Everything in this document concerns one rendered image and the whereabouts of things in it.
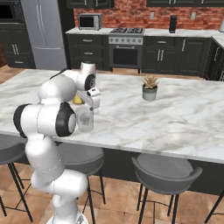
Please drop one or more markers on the silver microwave oven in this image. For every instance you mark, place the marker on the silver microwave oven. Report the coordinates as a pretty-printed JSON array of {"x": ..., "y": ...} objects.
[{"x": 89, "y": 21}]

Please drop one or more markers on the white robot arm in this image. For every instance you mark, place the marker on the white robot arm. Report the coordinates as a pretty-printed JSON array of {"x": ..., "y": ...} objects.
[{"x": 48, "y": 116}]

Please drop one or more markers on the dark tall cupboard run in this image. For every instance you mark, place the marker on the dark tall cupboard run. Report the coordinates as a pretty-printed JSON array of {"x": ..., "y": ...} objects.
[{"x": 16, "y": 46}]

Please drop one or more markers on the grey bar stool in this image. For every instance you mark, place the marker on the grey bar stool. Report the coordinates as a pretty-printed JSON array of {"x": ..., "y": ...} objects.
[
  {"x": 87, "y": 160},
  {"x": 164, "y": 175},
  {"x": 10, "y": 151},
  {"x": 215, "y": 205}
]

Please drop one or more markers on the dark kitchen island base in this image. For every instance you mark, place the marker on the dark kitchen island base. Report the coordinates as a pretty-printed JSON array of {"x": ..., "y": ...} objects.
[{"x": 122, "y": 166}]

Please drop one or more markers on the clear glass cup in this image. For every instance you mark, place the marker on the clear glass cup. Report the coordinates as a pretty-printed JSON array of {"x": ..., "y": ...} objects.
[{"x": 86, "y": 121}]

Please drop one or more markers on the dark drawer cupboard run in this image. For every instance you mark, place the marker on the dark drawer cupboard run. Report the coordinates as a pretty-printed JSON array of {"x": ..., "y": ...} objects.
[{"x": 87, "y": 52}]

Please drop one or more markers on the yellow bowl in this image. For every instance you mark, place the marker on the yellow bowl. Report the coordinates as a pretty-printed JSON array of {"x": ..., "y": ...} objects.
[{"x": 77, "y": 100}]

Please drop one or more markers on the black built-in wall oven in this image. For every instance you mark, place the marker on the black built-in wall oven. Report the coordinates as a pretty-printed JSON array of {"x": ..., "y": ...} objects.
[{"x": 10, "y": 11}]

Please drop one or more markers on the grey wall socket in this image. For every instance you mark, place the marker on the grey wall socket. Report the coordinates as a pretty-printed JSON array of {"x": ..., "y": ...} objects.
[
  {"x": 151, "y": 15},
  {"x": 193, "y": 16}
]

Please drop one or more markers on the dark corner cupboard run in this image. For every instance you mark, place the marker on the dark corner cupboard run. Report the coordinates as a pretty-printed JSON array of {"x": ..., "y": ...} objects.
[{"x": 216, "y": 62}]

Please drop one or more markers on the potted succulent in grey pot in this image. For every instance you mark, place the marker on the potted succulent in grey pot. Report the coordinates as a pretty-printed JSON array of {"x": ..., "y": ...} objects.
[{"x": 150, "y": 92}]

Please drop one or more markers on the dark wall cupboards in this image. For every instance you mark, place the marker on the dark wall cupboards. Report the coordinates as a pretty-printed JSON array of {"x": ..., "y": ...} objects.
[
  {"x": 183, "y": 2},
  {"x": 90, "y": 3}
]

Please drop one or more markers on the steel range with hob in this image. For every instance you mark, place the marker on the steel range with hob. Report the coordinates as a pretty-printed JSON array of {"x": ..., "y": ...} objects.
[{"x": 126, "y": 49}]

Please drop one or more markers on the grey countertop object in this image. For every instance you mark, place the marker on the grey countertop object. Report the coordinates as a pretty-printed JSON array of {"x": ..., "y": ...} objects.
[{"x": 222, "y": 26}]

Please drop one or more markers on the dark base cupboard run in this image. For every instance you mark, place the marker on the dark base cupboard run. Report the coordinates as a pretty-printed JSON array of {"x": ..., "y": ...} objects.
[{"x": 175, "y": 55}]

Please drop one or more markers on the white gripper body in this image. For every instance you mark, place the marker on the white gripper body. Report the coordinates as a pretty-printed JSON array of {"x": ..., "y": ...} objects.
[{"x": 92, "y": 101}]

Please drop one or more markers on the stainless steel fridge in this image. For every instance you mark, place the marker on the stainless steel fridge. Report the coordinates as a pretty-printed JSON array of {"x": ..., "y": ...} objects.
[{"x": 46, "y": 32}]

